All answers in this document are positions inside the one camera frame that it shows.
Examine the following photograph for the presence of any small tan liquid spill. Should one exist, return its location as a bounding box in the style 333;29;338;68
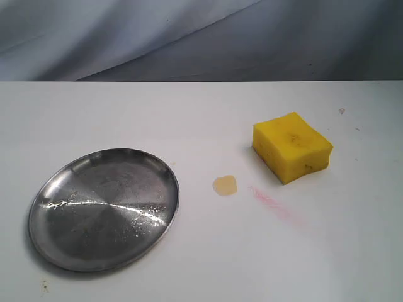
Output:
212;175;237;196

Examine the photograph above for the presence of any round stainless steel plate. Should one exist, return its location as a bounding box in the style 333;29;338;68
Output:
27;148;179;273

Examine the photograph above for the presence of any grey backdrop cloth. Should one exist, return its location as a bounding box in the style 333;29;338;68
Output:
1;1;402;81

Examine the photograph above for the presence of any yellow sponge block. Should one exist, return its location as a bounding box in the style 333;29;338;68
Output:
252;112;333;184

